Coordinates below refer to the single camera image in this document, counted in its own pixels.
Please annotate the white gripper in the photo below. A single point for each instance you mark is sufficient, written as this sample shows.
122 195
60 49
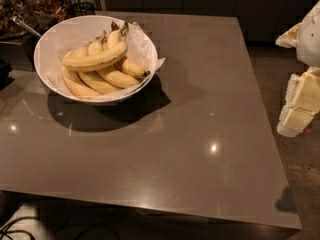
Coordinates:
310 39

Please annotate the right short yellow banana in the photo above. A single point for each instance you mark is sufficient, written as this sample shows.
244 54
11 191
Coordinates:
131 68

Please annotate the white bowl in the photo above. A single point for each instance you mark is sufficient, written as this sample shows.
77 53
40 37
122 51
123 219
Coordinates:
46 40

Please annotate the white paper liner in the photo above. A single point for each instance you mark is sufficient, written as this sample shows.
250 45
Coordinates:
140 47

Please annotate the glass jar of snacks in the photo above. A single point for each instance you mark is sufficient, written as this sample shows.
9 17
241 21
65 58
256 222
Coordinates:
22 10

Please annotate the black wire stand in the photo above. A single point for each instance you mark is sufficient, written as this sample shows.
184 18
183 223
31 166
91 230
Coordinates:
82 9

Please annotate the metal scoop handle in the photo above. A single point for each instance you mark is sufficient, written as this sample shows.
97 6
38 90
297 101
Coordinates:
22 24

